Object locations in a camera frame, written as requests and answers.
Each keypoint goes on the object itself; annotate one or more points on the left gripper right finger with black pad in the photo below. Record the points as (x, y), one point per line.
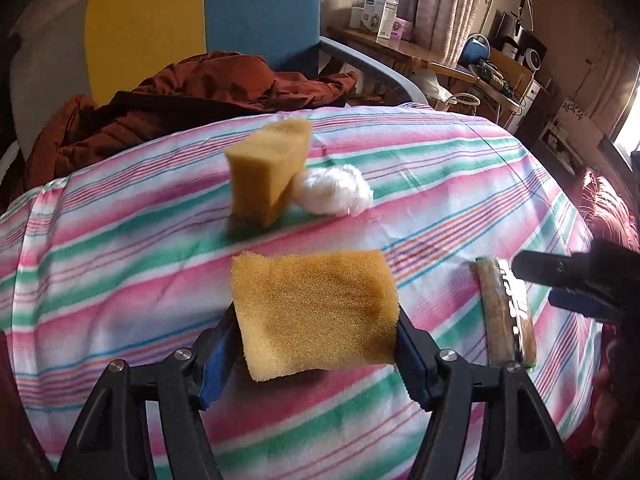
(415, 358)

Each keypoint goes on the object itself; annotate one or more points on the grey yellow blue armchair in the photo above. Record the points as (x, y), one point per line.
(100, 47)

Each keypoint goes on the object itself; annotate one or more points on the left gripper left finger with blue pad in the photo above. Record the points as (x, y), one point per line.
(218, 349)

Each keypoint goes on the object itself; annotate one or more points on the dark red jacket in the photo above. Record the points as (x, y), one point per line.
(197, 91)

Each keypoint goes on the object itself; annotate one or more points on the white product box on desk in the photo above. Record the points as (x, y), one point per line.
(378, 17)

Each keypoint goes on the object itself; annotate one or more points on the white plastic bag ball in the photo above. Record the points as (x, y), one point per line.
(335, 191)

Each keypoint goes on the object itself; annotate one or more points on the yellow sponge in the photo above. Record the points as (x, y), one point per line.
(330, 311)
(262, 167)

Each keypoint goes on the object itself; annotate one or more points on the striped pink green bedspread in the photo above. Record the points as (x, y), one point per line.
(130, 259)

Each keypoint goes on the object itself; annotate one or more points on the pink window curtain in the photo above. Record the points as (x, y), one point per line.
(442, 27)

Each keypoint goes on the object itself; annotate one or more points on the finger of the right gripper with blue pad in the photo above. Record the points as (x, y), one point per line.
(556, 271)
(585, 305)

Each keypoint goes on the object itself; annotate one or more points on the wooden desk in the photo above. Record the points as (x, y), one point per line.
(408, 55)

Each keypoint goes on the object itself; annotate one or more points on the person right hand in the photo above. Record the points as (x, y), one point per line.
(605, 412)

